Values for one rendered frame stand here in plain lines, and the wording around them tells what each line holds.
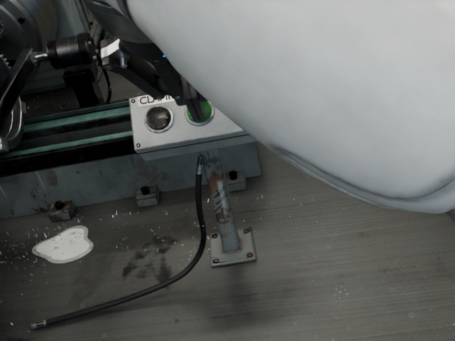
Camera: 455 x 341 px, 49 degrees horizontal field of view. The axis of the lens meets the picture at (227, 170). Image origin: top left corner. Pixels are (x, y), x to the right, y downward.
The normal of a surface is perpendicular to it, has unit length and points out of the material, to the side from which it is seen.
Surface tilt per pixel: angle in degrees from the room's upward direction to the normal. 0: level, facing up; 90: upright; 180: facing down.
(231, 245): 90
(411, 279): 0
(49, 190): 90
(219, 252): 0
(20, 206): 90
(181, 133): 38
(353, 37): 58
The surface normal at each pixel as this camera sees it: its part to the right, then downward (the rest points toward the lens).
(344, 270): -0.16, -0.77
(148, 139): -0.09, -0.24
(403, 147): -0.29, 0.57
